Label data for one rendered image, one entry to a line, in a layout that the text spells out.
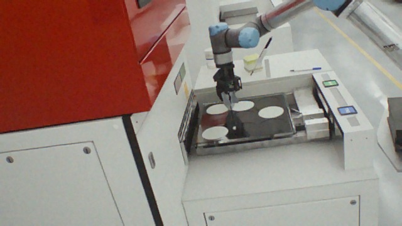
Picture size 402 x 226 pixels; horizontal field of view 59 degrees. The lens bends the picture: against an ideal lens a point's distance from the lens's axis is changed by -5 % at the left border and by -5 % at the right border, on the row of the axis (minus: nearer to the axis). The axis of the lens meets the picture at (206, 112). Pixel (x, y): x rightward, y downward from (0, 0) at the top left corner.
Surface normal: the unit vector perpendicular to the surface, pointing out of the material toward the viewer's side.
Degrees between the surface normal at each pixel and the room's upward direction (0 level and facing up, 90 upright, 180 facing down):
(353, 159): 90
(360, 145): 90
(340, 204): 90
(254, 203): 90
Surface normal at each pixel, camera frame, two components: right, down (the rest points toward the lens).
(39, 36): -0.07, 0.42
